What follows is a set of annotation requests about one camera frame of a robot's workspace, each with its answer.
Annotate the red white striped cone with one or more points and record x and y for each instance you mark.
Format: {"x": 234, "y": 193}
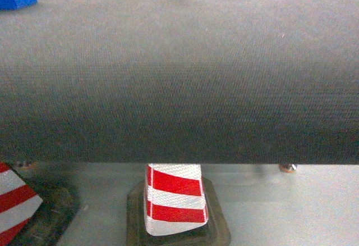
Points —
{"x": 175, "y": 205}

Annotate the dark grey table mat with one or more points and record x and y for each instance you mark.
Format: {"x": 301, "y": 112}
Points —
{"x": 189, "y": 81}

